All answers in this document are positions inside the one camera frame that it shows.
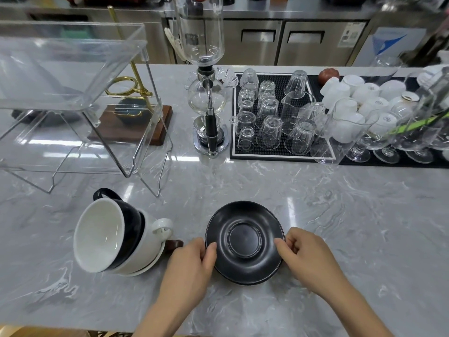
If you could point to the person's right hand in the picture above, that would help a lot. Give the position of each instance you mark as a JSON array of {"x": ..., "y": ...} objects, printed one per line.
[{"x": 315, "y": 266}]

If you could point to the person's left hand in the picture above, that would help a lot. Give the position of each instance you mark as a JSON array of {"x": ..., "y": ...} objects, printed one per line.
[{"x": 186, "y": 277}]

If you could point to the brown coffee cup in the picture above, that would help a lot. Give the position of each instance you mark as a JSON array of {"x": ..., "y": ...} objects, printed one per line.
[{"x": 173, "y": 244}]

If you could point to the white coffee cup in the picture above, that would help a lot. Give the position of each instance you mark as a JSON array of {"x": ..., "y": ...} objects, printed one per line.
[{"x": 152, "y": 249}]

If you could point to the black saucer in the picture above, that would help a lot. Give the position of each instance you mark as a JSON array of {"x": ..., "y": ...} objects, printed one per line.
[{"x": 245, "y": 238}]

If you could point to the black coffee cup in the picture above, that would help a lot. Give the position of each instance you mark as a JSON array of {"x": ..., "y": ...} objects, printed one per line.
[{"x": 98, "y": 235}]

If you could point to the clear acrylic two-tier shelf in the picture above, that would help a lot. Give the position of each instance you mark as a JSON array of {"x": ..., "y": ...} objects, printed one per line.
[{"x": 52, "y": 66}]

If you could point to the person's left forearm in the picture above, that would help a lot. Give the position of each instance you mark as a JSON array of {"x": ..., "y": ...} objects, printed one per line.
[{"x": 158, "y": 322}]

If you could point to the glass siphon coffee maker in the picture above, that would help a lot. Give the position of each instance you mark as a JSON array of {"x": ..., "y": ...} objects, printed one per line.
[{"x": 200, "y": 38}]

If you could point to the white-bordered black bar mat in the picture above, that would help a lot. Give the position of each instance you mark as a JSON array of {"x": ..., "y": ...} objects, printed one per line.
[{"x": 270, "y": 153}]

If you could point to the long black bar mat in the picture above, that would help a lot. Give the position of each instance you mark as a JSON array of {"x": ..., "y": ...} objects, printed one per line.
[{"x": 386, "y": 164}]

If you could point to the large clear glass pitcher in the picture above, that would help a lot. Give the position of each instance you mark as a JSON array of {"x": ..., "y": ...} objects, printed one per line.
[{"x": 340, "y": 143}]

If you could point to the cluster of clear stemmed glasses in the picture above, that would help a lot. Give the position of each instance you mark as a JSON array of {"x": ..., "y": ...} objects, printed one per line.
[{"x": 386, "y": 154}]

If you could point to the cluster of clear glass tumblers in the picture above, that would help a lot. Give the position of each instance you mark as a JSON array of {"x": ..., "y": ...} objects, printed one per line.
[{"x": 270, "y": 131}]

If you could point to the small clear glass pitcher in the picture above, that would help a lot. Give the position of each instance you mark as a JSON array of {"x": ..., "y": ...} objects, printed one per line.
[{"x": 294, "y": 108}]

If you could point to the wooden brass pour-over stand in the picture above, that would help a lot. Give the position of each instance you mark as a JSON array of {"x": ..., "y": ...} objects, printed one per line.
[{"x": 165, "y": 119}]

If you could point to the yellow flower green stem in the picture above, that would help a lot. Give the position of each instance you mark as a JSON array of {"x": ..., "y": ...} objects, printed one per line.
[{"x": 414, "y": 126}]

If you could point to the cluster of white ceramic cups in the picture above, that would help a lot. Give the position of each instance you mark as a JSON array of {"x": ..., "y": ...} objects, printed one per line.
[{"x": 364, "y": 91}]

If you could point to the red-brown clay teapot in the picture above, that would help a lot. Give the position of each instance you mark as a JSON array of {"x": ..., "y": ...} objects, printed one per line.
[{"x": 329, "y": 75}]

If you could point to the large clear wine glass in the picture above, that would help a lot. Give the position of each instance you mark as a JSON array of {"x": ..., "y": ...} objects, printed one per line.
[{"x": 386, "y": 66}]

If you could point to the stack of white plates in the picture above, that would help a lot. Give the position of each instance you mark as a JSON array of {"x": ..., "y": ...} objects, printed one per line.
[{"x": 433, "y": 75}]

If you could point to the white appliance blue logo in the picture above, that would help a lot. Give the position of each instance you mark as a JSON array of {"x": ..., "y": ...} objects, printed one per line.
[{"x": 386, "y": 52}]

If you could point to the bamboo stirring paddle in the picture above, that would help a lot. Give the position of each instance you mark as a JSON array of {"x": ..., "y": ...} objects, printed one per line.
[{"x": 173, "y": 43}]

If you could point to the stainless steel cabinet unit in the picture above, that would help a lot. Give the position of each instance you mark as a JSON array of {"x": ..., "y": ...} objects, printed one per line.
[{"x": 228, "y": 42}]

